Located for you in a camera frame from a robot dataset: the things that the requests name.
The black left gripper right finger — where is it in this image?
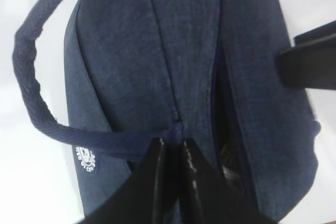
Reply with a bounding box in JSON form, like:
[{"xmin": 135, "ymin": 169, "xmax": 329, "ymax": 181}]
[{"xmin": 180, "ymin": 139, "xmax": 275, "ymax": 224}]

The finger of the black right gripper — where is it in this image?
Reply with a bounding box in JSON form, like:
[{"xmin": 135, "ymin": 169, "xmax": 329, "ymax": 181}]
[{"xmin": 278, "ymin": 21, "xmax": 335, "ymax": 90}]

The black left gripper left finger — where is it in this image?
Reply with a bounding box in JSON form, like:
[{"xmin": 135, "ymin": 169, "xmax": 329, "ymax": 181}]
[{"xmin": 82, "ymin": 133, "xmax": 181, "ymax": 223}]

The navy blue lunch bag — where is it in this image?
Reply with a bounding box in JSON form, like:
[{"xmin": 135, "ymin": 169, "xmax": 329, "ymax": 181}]
[{"xmin": 13, "ymin": 0, "xmax": 320, "ymax": 221}]

